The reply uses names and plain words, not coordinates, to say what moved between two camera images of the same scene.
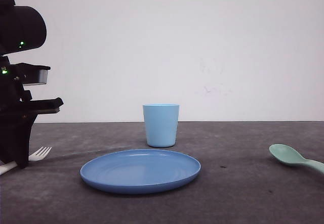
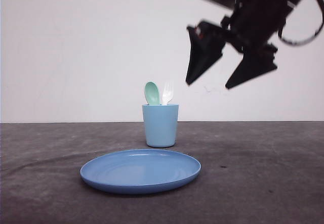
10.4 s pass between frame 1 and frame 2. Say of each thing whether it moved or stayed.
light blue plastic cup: stayed
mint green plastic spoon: moved
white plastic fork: moved
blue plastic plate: stayed
